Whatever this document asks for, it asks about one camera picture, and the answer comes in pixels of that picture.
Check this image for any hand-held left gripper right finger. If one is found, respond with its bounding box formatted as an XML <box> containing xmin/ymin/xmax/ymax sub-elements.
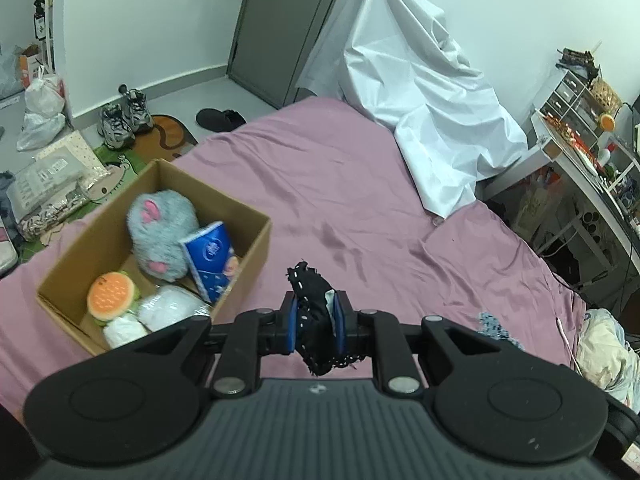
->
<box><xmin>332</xmin><ymin>292</ymin><xmax>517</xmax><ymax>396</ymax></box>

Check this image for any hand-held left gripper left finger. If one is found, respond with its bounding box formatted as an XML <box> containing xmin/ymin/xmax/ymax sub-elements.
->
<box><xmin>127</xmin><ymin>293</ymin><xmax>300</xmax><ymax>399</ymax></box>

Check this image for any black lace cloth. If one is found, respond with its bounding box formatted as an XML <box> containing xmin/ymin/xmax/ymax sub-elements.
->
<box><xmin>285</xmin><ymin>259</ymin><xmax>369</xmax><ymax>377</ymax></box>

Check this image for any blue tissue pack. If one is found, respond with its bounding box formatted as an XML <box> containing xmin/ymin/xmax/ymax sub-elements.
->
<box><xmin>179</xmin><ymin>220</ymin><xmax>239</xmax><ymax>304</ymax></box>

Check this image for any white stuffing plastic bag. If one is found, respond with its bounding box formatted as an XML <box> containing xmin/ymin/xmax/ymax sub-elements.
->
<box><xmin>137</xmin><ymin>285</ymin><xmax>214</xmax><ymax>332</ymax></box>

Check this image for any white cloth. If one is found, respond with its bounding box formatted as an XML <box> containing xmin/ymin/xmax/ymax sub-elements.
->
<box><xmin>103</xmin><ymin>313</ymin><xmax>149</xmax><ymax>350</ymax></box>

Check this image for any burger plush toy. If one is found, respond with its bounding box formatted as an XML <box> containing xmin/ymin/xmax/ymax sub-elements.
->
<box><xmin>87</xmin><ymin>270</ymin><xmax>139</xmax><ymax>329</ymax></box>

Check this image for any brown cardboard box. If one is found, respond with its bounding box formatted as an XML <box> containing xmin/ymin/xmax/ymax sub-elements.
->
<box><xmin>36</xmin><ymin>158</ymin><xmax>273</xmax><ymax>356</ymax></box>

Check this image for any denim mitten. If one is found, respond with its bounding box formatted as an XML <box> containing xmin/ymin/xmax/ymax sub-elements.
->
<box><xmin>474</xmin><ymin>311</ymin><xmax>525</xmax><ymax>351</ymax></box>

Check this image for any grey plush mouse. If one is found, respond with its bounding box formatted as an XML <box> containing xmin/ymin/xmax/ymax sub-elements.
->
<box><xmin>125</xmin><ymin>189</ymin><xmax>197</xmax><ymax>277</ymax></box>

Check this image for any black slipper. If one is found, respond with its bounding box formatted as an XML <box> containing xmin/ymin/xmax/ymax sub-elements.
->
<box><xmin>195</xmin><ymin>108</ymin><xmax>247</xmax><ymax>131</ymax></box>

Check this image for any cartoon floor mat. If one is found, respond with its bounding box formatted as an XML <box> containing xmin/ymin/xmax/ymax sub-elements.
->
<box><xmin>20</xmin><ymin>114</ymin><xmax>199</xmax><ymax>261</ymax></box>

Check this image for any beige shopping bag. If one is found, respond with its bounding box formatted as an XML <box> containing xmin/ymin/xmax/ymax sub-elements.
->
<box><xmin>514</xmin><ymin>170</ymin><xmax>566</xmax><ymax>242</ymax></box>

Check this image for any white draped sheet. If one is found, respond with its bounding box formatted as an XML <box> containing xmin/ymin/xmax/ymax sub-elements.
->
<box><xmin>297</xmin><ymin>0</ymin><xmax>530</xmax><ymax>219</ymax></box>

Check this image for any grey sneaker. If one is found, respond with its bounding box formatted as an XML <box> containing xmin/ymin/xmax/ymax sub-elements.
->
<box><xmin>97</xmin><ymin>103</ymin><xmax>135</xmax><ymax>150</ymax></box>
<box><xmin>124</xmin><ymin>88</ymin><xmax>155</xmax><ymax>134</ymax></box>

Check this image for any patterned foil bag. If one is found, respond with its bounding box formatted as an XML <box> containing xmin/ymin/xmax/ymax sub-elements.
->
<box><xmin>14</xmin><ymin>194</ymin><xmax>91</xmax><ymax>241</ymax></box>

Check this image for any crumpled beige cloth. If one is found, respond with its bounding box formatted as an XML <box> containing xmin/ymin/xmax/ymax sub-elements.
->
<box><xmin>574</xmin><ymin>308</ymin><xmax>632</xmax><ymax>391</ymax></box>

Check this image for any dotted cream package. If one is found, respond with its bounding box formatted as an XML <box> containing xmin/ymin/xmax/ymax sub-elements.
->
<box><xmin>34</xmin><ymin>130</ymin><xmax>109</xmax><ymax>187</ymax></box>

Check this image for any grey plastic package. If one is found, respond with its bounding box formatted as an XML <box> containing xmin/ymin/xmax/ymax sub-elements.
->
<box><xmin>7</xmin><ymin>157</ymin><xmax>84</xmax><ymax>214</ymax></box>

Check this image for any white desk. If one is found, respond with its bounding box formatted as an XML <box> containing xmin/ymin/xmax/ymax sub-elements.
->
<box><xmin>529</xmin><ymin>109</ymin><xmax>640</xmax><ymax>283</ymax></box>

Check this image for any pink cushion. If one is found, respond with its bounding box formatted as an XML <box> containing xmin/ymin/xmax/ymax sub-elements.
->
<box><xmin>0</xmin><ymin>224</ymin><xmax>20</xmax><ymax>274</ymax></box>

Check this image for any grey wardrobe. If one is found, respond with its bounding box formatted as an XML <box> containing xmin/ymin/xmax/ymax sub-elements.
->
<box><xmin>227</xmin><ymin>0</ymin><xmax>362</xmax><ymax>111</ymax></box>

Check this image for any grey drawer organizer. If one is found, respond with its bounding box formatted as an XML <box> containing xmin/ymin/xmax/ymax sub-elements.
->
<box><xmin>542</xmin><ymin>68</ymin><xmax>609</xmax><ymax>127</ymax></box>

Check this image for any woven basket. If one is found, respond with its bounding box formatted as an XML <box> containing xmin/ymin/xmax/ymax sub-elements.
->
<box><xmin>590</xmin><ymin>77</ymin><xmax>624</xmax><ymax>111</ymax></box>

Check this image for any dark ornament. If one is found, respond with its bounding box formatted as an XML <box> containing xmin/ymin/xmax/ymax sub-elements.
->
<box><xmin>557</xmin><ymin>48</ymin><xmax>600</xmax><ymax>79</ymax></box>

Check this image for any orange white box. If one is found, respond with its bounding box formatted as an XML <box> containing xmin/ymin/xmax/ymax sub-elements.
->
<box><xmin>18</xmin><ymin>44</ymin><xmax>44</xmax><ymax>92</ymax></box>

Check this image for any black spray bottle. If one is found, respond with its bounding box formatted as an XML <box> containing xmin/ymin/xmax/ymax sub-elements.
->
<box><xmin>32</xmin><ymin>0</ymin><xmax>47</xmax><ymax>41</ymax></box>

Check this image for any white cable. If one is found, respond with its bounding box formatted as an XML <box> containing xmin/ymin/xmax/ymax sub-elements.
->
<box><xmin>554</xmin><ymin>315</ymin><xmax>584</xmax><ymax>374</ymax></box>

